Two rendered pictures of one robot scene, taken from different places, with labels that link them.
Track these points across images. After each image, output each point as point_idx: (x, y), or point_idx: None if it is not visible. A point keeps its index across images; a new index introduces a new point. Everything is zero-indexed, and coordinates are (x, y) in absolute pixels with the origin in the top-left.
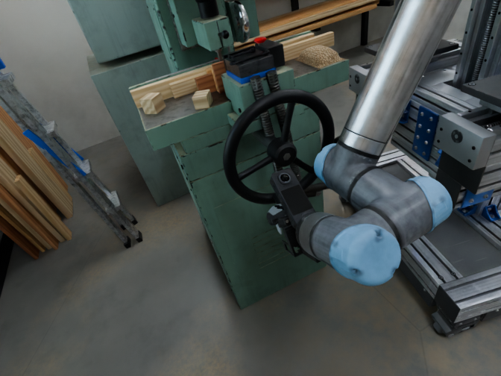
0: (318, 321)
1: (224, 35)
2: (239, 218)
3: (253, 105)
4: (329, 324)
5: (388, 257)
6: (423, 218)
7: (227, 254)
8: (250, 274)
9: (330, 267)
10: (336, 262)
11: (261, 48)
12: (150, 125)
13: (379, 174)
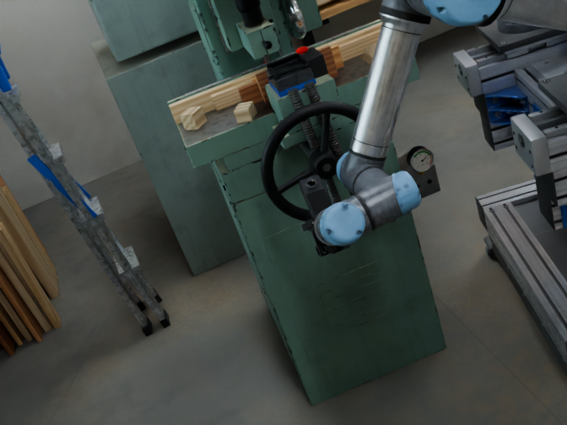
0: (420, 416)
1: (267, 46)
2: (296, 254)
3: (286, 118)
4: (435, 418)
5: (352, 222)
6: (389, 199)
7: (283, 306)
8: (321, 345)
9: (452, 349)
10: (322, 231)
11: (303, 58)
12: (191, 142)
13: (371, 171)
